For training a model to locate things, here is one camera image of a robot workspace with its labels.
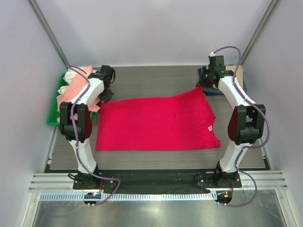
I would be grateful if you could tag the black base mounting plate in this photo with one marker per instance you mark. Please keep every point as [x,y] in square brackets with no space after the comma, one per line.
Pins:
[151,181]

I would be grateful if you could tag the green plastic bin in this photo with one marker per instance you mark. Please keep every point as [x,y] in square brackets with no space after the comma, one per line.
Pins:
[53,113]

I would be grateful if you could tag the folded beige t shirt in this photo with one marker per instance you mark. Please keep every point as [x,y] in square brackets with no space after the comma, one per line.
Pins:
[239,73]

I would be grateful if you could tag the salmon pink t shirt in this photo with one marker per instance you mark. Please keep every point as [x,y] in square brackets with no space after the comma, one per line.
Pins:
[73,92]

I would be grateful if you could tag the magenta t shirt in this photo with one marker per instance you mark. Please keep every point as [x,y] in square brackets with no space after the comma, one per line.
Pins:
[181,122]

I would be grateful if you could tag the white slotted cable duct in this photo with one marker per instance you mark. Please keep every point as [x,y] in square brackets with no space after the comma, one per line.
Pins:
[94,196]

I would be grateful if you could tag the folded blue t shirt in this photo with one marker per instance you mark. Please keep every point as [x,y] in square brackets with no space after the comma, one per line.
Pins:
[215,92]

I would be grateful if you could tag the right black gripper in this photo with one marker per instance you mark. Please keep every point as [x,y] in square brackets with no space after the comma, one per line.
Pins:
[201,82]

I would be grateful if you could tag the white t shirt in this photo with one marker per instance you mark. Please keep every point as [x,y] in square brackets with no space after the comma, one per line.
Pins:
[68,77]

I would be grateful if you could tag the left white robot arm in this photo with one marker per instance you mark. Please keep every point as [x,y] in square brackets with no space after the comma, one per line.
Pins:
[76,123]

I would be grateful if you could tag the right aluminium frame post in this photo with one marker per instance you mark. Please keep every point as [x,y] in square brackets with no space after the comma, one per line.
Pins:
[273,4]

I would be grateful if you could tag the aluminium frame post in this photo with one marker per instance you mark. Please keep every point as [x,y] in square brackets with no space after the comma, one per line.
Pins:
[273,4]
[48,31]

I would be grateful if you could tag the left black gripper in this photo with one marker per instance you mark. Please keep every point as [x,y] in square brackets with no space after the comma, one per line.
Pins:
[106,98]

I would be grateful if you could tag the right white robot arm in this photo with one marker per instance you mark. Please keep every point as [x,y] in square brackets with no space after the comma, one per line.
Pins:
[245,127]

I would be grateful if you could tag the left aluminium frame post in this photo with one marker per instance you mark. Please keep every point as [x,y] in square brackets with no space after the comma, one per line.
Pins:
[48,31]

